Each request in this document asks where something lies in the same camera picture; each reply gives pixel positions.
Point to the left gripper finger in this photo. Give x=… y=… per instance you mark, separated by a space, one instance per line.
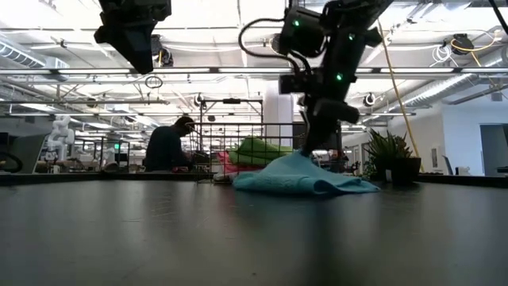
x=109 y=35
x=139 y=49

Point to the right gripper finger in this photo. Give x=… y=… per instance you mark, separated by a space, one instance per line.
x=327 y=119
x=305 y=113

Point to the green microfiber towel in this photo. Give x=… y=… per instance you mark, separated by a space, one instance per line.
x=258 y=151

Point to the blue microfiber towel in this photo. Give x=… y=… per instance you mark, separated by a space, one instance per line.
x=301 y=176

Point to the pink microfiber towel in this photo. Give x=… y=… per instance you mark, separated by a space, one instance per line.
x=230 y=163

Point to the black ceiling device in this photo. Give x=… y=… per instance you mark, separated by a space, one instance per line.
x=369 y=99
x=198 y=99
x=160 y=51
x=462 y=41

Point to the black monitor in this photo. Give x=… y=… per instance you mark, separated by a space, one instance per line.
x=335 y=141

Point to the white round column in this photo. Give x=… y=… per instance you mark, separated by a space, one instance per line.
x=278 y=107

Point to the small potted plant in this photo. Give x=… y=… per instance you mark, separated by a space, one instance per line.
x=391 y=155

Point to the person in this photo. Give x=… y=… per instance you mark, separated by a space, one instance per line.
x=164 y=149

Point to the black metal rack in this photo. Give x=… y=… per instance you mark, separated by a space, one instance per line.
x=102 y=151

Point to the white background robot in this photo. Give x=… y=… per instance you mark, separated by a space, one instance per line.
x=59 y=135
x=110 y=154

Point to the dark grey swivel chair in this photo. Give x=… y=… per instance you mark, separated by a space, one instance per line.
x=447 y=165

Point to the grey machine cabinet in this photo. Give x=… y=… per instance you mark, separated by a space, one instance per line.
x=29 y=153

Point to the dark glass door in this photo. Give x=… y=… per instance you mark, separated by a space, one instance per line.
x=494 y=147

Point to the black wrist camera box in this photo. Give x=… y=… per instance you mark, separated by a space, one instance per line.
x=303 y=32

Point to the black metal cart frame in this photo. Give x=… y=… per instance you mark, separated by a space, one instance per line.
x=232 y=101

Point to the silver ventilation duct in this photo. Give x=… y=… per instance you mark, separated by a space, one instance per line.
x=448 y=85

